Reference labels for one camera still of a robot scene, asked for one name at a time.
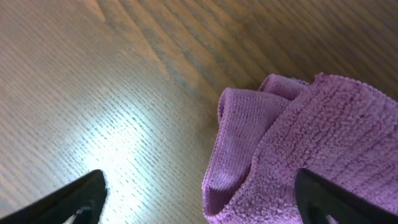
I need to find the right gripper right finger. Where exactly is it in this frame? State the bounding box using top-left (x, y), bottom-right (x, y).
top-left (295, 169), bottom-right (397, 224)

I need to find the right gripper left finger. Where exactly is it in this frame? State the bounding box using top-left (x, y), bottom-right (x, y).
top-left (1, 169), bottom-right (108, 224)

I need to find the purple cloth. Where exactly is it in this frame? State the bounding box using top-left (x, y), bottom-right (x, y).
top-left (201, 74), bottom-right (397, 223)

